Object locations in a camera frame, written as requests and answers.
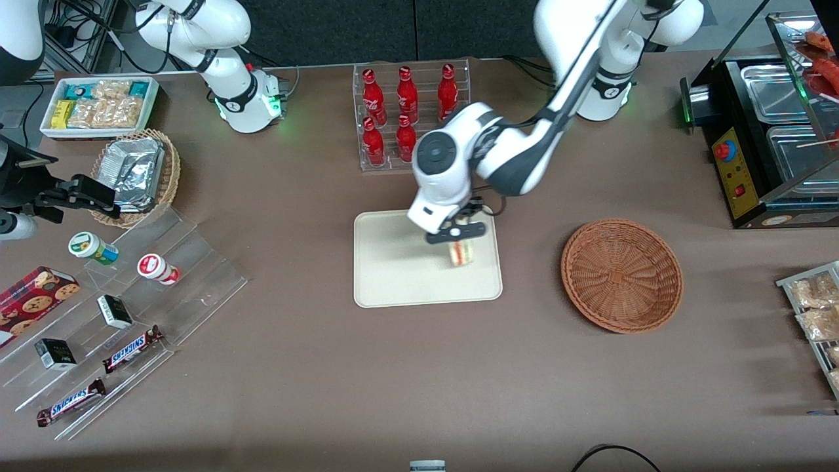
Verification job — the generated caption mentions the clear acrylic stepped display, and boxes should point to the clear acrylic stepped display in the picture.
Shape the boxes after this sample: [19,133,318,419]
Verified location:
[0,206,249,442]

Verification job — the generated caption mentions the red plaid cookie box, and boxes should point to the red plaid cookie box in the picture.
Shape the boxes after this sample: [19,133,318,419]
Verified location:
[0,265,81,349]

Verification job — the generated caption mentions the light wicker basket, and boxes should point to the light wicker basket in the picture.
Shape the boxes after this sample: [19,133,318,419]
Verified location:
[90,128,182,229]

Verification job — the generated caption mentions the snickers bar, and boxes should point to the snickers bar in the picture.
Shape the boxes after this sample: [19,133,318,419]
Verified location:
[35,378,107,429]
[102,325,164,375]

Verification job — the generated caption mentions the cream plastic serving tray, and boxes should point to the cream plastic serving tray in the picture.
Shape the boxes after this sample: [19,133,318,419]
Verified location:
[353,208,503,309]

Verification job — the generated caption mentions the triangle sandwich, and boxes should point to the triangle sandwich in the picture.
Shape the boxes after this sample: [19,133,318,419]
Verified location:
[448,239,477,267]

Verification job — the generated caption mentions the red lid white cup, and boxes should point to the red lid white cup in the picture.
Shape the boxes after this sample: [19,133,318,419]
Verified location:
[136,253,181,286]

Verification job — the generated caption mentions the white rectangular snack bin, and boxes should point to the white rectangular snack bin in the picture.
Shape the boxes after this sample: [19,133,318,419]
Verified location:
[39,76,161,140]

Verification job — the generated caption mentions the clear cracker bag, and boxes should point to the clear cracker bag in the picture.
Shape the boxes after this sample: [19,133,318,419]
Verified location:
[105,96,144,129]
[92,79,132,100]
[68,98,109,129]

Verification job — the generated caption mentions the black food warmer yellow panel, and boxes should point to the black food warmer yellow panel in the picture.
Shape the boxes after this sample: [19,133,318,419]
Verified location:
[678,12,839,230]

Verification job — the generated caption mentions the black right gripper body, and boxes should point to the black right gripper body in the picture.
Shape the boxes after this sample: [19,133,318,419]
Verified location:
[0,134,58,212]

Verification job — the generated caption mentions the steel warmer pan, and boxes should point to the steel warmer pan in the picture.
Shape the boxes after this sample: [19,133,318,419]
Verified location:
[766,125,839,192]
[740,63,815,123]

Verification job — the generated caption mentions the stacked foil containers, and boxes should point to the stacked foil containers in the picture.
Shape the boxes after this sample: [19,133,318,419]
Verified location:
[98,137,165,213]

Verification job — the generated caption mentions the round brown wicker basket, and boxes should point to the round brown wicker basket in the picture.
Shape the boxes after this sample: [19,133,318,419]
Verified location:
[560,218,684,334]

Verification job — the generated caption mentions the small black box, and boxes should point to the small black box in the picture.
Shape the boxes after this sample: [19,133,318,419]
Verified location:
[33,338,78,372]
[96,294,134,330]

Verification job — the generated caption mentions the grey metal snack rack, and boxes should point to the grey metal snack rack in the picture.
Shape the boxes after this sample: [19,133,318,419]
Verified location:
[776,260,839,402]

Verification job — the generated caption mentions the red cola bottle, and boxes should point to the red cola bottle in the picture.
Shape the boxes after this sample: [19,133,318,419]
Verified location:
[437,64,460,123]
[362,117,387,167]
[362,68,388,127]
[396,66,420,123]
[395,115,418,163]

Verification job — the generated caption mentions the black cable bundle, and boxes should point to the black cable bundle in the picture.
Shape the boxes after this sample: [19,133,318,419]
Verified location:
[45,0,122,74]

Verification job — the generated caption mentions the clear acrylic bottle rack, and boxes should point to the clear acrylic bottle rack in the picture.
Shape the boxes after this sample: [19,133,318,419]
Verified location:
[353,59,472,173]

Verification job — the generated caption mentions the green lid white cup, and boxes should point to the green lid white cup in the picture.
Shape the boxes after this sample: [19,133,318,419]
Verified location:
[68,231,121,266]

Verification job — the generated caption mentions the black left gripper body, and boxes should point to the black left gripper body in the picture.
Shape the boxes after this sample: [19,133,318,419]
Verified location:
[452,199,486,225]

